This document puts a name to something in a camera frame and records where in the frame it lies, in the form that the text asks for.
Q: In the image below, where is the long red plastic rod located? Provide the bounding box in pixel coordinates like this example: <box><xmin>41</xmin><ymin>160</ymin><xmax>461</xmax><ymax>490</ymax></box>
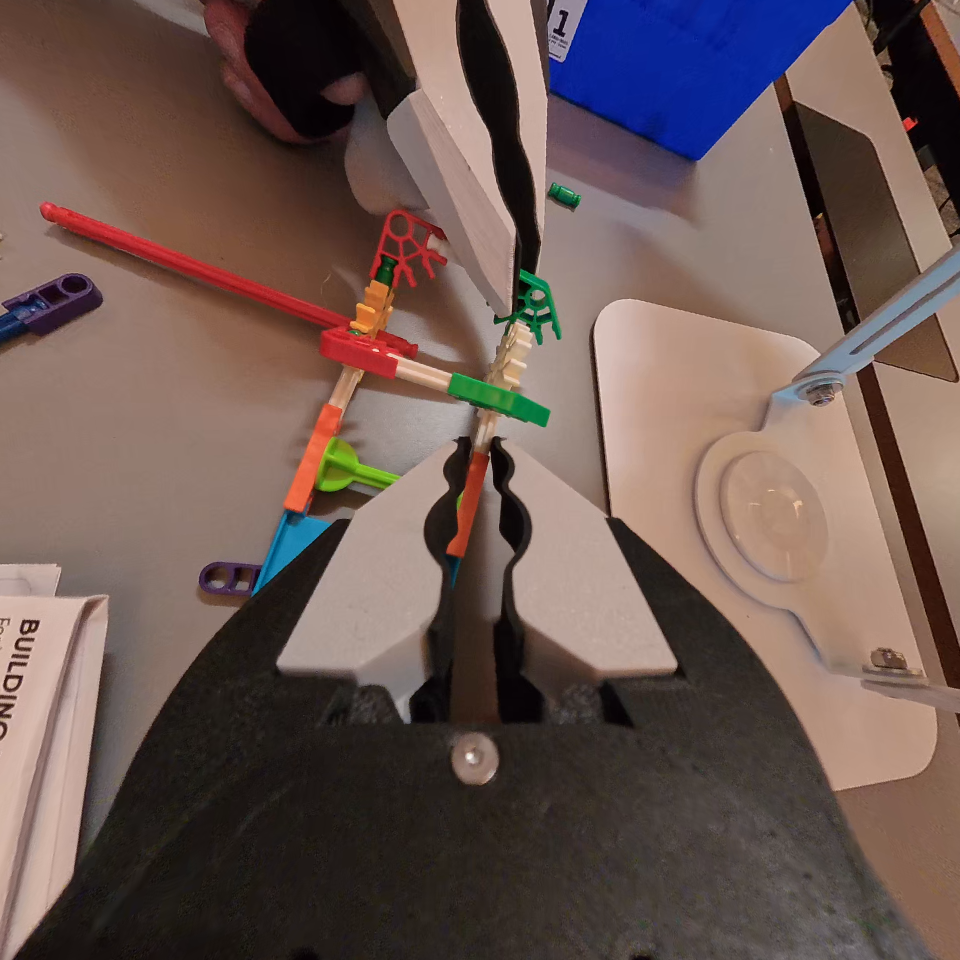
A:
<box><xmin>39</xmin><ymin>201</ymin><xmax>361</xmax><ymax>331</ymax></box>

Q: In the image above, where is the small purple plastic connector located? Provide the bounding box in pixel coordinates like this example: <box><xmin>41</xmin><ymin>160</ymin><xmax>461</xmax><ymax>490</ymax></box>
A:
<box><xmin>198</xmin><ymin>561</ymin><xmax>264</xmax><ymax>599</ymax></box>

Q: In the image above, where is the person's left hand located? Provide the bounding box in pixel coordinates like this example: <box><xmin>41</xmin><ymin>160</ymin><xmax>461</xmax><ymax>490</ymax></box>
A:
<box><xmin>201</xmin><ymin>0</ymin><xmax>370</xmax><ymax>145</ymax></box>

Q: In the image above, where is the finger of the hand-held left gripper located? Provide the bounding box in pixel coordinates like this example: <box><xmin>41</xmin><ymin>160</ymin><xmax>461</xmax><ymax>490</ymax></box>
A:
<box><xmin>343</xmin><ymin>0</ymin><xmax>522</xmax><ymax>319</ymax></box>
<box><xmin>459</xmin><ymin>0</ymin><xmax>551</xmax><ymax>295</ymax></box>

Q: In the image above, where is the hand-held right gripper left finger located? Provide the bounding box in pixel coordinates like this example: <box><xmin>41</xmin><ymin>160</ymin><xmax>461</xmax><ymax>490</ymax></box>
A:
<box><xmin>276</xmin><ymin>437</ymin><xmax>472</xmax><ymax>725</ymax></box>

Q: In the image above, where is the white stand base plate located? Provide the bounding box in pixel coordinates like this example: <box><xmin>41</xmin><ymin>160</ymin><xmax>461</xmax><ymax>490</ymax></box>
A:
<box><xmin>592</xmin><ymin>247</ymin><xmax>960</xmax><ymax>792</ymax></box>

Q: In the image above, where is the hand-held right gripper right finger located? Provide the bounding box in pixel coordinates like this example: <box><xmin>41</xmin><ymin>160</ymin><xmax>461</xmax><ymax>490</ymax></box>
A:
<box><xmin>489</xmin><ymin>435</ymin><xmax>680</xmax><ymax>725</ymax></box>

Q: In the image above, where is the blue plastic bin with tag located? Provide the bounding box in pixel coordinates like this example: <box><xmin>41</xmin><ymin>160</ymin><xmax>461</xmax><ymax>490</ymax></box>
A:
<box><xmin>546</xmin><ymin>0</ymin><xmax>852</xmax><ymax>161</ymax></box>

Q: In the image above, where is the white instruction booklet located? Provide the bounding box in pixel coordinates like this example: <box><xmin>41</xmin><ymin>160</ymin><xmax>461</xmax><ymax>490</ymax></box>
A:
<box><xmin>0</xmin><ymin>592</ymin><xmax>111</xmax><ymax>960</ymax></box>

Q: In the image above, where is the colourful plastic construction toy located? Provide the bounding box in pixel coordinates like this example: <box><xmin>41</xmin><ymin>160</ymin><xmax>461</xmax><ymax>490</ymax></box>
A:
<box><xmin>251</xmin><ymin>210</ymin><xmax>564</xmax><ymax>594</ymax></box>

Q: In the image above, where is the blue rod with purple connector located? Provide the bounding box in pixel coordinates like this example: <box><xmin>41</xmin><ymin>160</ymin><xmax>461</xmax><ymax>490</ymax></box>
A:
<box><xmin>0</xmin><ymin>272</ymin><xmax>104</xmax><ymax>345</ymax></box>

